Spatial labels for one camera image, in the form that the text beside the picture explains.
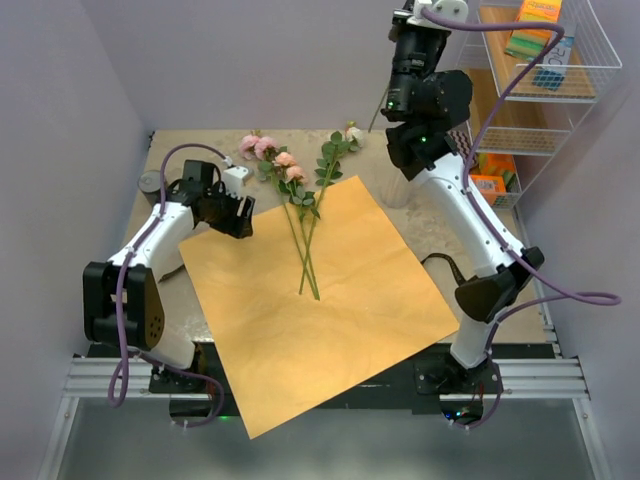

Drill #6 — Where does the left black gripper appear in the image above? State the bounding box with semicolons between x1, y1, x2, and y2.
203;184;254;239

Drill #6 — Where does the orange wrapping paper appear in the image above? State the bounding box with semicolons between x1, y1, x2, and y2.
180;177;458;438

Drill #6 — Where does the black printed ribbon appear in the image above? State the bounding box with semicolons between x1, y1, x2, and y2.
157;252;469;286

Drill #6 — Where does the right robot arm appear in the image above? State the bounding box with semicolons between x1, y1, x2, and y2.
381;1;544;393

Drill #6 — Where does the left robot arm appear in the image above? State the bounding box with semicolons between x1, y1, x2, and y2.
82;160;255;404

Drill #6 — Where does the white ribbed vase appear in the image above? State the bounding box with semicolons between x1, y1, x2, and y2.
381;170;411;209

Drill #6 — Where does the pale pink rose stem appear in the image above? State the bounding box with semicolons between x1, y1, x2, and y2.
238;130;322;300

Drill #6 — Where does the peach rose stem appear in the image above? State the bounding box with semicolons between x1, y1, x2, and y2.
271;150;320;300

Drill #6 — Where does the small grey round tin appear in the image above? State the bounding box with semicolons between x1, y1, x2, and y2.
137;170;167;206

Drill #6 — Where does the striped wavy cloth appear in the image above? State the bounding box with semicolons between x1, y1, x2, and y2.
448;130;473;161

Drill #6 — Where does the white rose leafy stem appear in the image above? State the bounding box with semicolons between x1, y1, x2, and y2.
298;119;365;296

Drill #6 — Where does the colourful sponge pack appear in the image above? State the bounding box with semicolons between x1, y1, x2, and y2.
503;0;564;63

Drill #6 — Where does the blue puzzle cube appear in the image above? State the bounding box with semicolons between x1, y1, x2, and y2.
532;68;565;92

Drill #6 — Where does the grey tall box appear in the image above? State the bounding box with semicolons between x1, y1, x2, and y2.
541;36;574;76

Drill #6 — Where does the orange box in basket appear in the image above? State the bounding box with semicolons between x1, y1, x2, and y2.
471;174;507;207

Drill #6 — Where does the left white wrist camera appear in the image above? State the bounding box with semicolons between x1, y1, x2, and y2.
222;166;253;197

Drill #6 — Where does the white wire shelf rack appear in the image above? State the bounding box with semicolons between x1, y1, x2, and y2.
457;1;622;209

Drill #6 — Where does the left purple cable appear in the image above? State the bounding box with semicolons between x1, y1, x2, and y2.
108;143;234;429

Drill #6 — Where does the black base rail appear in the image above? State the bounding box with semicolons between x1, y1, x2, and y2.
89;341;556;417

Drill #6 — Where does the aluminium frame rail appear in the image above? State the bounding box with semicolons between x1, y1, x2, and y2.
39;321;610;479

